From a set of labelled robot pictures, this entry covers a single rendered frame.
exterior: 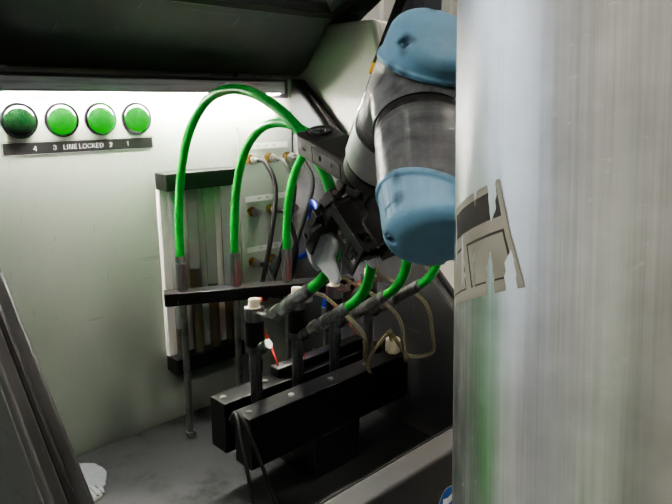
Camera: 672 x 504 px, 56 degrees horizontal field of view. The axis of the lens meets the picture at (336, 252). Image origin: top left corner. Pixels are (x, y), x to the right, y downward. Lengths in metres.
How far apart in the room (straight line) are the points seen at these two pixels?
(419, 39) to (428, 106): 0.05
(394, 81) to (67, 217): 0.68
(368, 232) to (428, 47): 0.22
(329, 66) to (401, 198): 0.85
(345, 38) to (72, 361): 0.74
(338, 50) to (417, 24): 0.74
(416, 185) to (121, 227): 0.74
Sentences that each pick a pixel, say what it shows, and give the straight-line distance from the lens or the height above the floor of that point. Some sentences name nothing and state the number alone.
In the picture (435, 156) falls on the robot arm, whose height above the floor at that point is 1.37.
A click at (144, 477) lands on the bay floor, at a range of 1.09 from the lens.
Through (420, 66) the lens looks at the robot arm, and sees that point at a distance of 0.48.
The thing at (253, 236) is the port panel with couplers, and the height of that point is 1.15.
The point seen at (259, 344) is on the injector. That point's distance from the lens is 0.91.
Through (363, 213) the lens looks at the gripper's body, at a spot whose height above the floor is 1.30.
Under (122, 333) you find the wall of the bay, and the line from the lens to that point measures 1.14.
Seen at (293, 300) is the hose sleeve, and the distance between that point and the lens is 0.82.
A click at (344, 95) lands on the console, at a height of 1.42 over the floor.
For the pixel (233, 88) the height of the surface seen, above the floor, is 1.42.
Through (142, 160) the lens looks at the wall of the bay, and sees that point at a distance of 1.10.
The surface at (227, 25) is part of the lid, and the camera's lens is 1.08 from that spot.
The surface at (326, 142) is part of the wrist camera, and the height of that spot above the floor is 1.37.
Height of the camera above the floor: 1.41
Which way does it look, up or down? 14 degrees down
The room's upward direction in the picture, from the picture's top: straight up
